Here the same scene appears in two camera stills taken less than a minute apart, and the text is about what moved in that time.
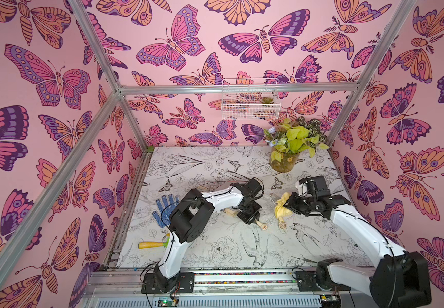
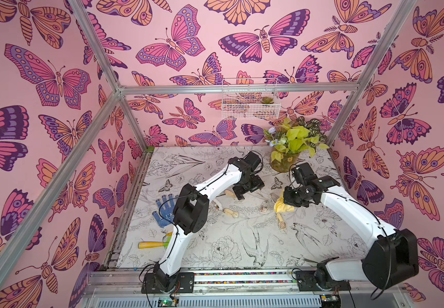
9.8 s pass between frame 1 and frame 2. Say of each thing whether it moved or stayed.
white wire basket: stayed
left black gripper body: moved
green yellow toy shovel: stayed
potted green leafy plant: stayed
